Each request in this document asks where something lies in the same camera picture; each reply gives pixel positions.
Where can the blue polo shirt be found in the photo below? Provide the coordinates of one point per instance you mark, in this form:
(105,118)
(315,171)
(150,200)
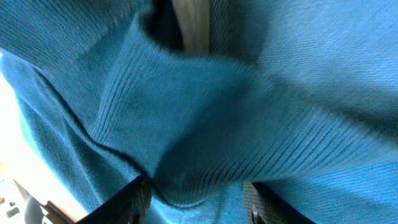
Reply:
(299,96)

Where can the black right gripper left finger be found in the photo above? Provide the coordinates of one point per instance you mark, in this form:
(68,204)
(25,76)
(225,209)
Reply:
(128,206)

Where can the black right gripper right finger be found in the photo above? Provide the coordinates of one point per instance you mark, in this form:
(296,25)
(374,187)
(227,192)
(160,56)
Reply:
(263,206)

